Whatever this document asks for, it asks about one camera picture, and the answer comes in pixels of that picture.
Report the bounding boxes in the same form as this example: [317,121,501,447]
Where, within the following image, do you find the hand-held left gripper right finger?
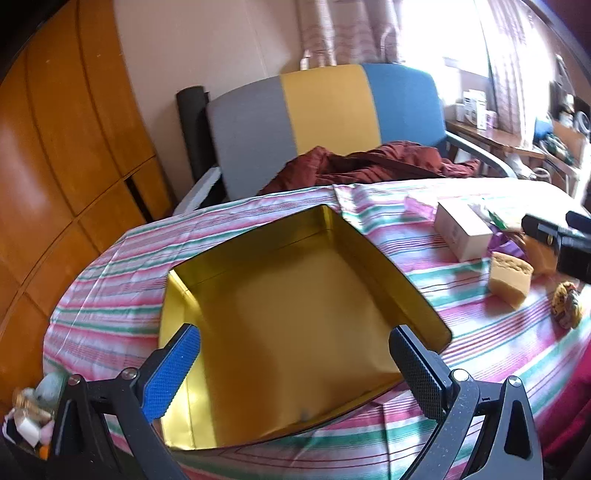
[389,325,543,480]

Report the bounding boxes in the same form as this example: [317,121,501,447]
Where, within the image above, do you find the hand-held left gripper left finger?
[48,323,201,480]

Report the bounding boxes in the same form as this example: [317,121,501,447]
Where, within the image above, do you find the window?
[402,0,492,79]

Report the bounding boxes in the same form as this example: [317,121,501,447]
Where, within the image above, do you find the black rolled mat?
[176,85,218,185]

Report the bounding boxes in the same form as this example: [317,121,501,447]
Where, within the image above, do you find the grey yellow blue chair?
[173,65,518,215]

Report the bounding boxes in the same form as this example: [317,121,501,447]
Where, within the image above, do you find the patterned curtain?
[475,0,555,148]
[295,0,407,70]

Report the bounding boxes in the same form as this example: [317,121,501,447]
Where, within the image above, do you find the dark red cloth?
[259,142,481,197]

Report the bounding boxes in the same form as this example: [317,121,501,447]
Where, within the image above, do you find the pink packet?
[405,194,438,221]

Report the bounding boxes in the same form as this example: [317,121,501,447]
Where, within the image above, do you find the yellow patterned pouch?
[551,281,581,329]

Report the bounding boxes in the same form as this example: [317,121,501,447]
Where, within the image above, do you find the green translucent container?
[36,370,70,412]

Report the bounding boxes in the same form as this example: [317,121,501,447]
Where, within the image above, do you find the purple packet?
[489,224,527,259]

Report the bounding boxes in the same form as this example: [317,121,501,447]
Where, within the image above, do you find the white boxes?
[463,90,489,129]

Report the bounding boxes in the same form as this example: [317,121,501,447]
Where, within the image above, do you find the wooden side table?
[445,119,546,162]

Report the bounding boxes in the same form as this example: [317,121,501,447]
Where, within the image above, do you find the wooden wardrobe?
[0,0,174,407]

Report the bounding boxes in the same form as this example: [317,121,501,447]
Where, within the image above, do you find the gold tin box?
[158,204,453,450]

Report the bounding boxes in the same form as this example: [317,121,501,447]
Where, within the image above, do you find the cream cardboard box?
[433,200,495,263]

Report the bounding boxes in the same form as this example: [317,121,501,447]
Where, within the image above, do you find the person's red garment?
[540,344,591,467]

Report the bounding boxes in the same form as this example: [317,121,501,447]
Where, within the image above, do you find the striped tablecloth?
[41,178,591,480]

